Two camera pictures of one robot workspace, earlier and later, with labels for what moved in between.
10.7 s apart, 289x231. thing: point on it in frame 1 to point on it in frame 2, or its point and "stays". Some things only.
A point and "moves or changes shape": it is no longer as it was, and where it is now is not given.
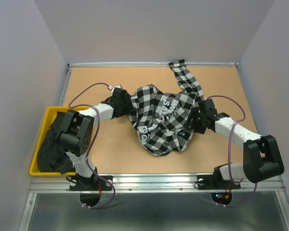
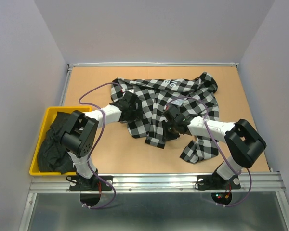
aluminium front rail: x=145 y=184 stays
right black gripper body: x=197 y=123 to x=170 y=131
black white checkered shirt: x=163 y=120 moves or changes shape
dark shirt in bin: x=51 y=158 stays
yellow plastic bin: x=52 y=111 stays
